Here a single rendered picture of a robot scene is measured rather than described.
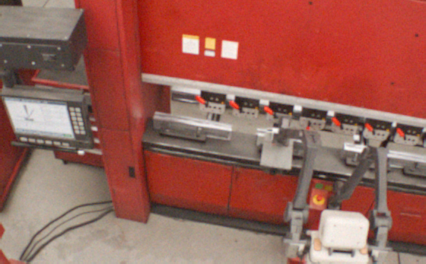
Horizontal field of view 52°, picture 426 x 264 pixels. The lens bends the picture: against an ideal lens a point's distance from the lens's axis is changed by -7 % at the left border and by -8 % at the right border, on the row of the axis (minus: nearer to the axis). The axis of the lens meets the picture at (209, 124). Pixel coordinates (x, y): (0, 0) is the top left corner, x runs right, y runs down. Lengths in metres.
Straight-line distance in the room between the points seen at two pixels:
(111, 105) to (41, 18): 0.74
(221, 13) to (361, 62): 0.77
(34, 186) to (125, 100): 1.65
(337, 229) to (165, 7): 1.37
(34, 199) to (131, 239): 0.91
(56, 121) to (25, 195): 1.68
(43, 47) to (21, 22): 0.19
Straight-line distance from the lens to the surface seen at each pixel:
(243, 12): 2.33
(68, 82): 3.30
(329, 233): 2.12
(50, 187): 3.97
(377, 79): 2.56
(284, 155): 2.78
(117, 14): 2.25
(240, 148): 2.94
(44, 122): 2.43
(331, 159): 3.00
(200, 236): 3.57
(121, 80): 2.51
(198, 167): 3.05
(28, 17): 2.24
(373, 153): 2.42
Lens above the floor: 3.11
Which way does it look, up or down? 47 degrees down
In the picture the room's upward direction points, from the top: 3 degrees clockwise
